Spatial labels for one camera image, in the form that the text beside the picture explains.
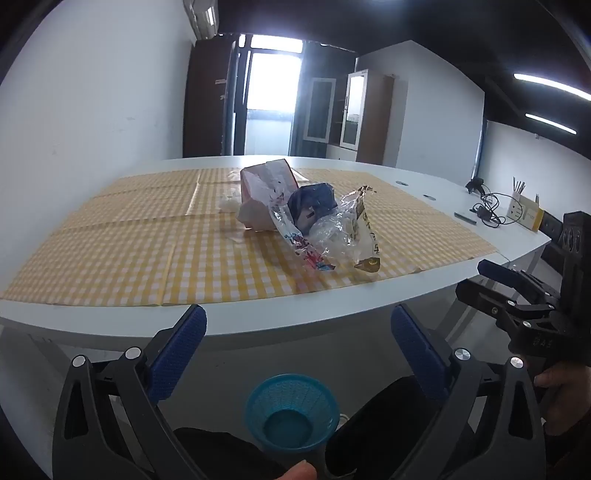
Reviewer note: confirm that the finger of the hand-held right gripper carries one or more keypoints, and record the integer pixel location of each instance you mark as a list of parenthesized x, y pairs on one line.
[(501, 272), (485, 300)]

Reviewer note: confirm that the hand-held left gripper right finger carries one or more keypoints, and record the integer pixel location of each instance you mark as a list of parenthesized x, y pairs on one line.
[(415, 355)]

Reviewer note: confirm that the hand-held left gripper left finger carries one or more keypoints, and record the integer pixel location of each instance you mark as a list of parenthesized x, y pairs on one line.
[(180, 355)]

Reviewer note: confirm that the blue plastic mesh basket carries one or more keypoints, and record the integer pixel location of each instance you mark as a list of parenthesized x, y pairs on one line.
[(286, 397)]

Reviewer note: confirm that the gold foil snack wrapper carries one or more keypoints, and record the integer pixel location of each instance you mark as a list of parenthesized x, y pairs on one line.
[(367, 235)]

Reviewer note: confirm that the clear plastic bag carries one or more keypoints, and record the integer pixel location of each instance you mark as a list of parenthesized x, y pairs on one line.
[(330, 235)]

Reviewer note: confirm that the white plastic bag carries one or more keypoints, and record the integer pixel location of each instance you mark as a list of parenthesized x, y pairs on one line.
[(229, 204)]

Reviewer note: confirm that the clear printed plastic wrapper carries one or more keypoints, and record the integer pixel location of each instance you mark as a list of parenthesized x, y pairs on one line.
[(295, 240)]

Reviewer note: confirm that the pink paper bag red edge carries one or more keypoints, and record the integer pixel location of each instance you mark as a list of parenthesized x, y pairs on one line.
[(256, 203)]

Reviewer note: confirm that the dark blue snack bag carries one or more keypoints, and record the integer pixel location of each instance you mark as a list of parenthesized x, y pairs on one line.
[(309, 198)]

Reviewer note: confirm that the person's right hand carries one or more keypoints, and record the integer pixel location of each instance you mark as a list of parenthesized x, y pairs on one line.
[(572, 397)]

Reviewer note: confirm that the person's left hand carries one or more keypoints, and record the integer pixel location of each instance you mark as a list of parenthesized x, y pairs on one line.
[(300, 471)]

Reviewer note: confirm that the yellow white pen holder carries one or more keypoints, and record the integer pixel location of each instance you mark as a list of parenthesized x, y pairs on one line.
[(524, 212)]

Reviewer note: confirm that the black chair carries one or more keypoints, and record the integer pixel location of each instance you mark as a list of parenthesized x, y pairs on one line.
[(551, 226)]

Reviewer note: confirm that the small grey flat device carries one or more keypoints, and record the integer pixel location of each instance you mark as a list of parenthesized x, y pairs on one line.
[(464, 218)]

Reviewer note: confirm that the person's black trousers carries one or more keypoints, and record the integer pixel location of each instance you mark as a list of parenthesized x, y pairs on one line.
[(369, 429)]

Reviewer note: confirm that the bundle of grey pencils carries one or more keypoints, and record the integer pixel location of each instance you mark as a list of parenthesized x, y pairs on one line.
[(519, 186)]

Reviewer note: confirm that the white oval table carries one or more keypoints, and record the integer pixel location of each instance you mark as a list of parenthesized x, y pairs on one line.
[(277, 318)]

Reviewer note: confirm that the yellow checked tablecloth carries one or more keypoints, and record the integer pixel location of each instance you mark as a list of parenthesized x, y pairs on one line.
[(115, 258)]

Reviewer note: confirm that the long ceiling light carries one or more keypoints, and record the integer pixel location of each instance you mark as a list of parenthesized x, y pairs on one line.
[(549, 122), (549, 85)]

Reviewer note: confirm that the wooden glass door cabinet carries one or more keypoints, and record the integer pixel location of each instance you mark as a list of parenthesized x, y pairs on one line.
[(376, 120)]

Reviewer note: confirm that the dark glass door cabinet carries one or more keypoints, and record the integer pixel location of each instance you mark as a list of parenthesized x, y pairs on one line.
[(319, 110)]

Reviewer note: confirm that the dark brown wardrobe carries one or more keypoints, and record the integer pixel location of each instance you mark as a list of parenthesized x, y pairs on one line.
[(207, 101)]

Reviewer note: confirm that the glass balcony door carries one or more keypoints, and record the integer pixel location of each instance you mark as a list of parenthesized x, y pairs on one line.
[(270, 92)]

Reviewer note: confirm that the white air conditioner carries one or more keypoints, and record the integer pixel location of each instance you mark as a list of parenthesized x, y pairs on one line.
[(201, 16)]

